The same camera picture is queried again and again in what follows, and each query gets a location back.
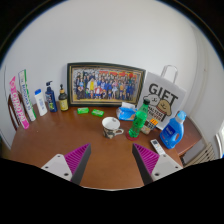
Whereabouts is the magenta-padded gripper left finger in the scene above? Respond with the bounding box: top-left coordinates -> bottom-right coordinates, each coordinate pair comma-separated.
40,143 -> 92,185

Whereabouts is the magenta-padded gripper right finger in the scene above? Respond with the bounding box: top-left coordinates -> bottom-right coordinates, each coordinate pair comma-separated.
131,143 -> 184,186

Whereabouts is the green plastic drink bottle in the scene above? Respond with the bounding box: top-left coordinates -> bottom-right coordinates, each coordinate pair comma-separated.
128,97 -> 151,139

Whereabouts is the white remote control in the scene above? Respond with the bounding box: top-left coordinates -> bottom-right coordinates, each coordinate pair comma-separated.
150,138 -> 167,156

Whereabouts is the flat round red coaster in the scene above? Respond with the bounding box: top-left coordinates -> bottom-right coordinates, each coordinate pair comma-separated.
125,132 -> 141,142

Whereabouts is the small floral patterned box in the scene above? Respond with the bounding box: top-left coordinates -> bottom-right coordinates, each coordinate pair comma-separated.
140,124 -> 153,135

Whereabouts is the blue detergent bottle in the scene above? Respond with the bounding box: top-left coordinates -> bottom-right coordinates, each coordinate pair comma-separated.
159,110 -> 188,150

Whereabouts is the colourful puzzle cube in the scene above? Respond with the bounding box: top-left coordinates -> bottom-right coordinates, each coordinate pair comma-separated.
146,118 -> 159,132

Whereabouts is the floral ceramic mug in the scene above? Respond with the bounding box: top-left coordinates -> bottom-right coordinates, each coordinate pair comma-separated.
101,116 -> 125,140

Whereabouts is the blue tissue pack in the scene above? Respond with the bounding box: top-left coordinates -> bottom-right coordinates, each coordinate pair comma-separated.
116,101 -> 138,122

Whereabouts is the white radiator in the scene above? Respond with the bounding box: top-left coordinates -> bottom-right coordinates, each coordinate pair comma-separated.
183,142 -> 218,168

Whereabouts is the amber pump bottle yellow label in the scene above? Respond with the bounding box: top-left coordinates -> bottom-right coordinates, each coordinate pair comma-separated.
58,83 -> 70,112

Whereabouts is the white bottle with blue cap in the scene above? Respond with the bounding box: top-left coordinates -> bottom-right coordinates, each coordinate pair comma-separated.
34,88 -> 48,117

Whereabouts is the white paper gift bag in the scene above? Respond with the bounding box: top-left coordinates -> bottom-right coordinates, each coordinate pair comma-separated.
142,64 -> 188,131

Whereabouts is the framed group picture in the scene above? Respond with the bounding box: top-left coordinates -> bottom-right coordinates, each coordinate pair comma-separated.
66,61 -> 147,108

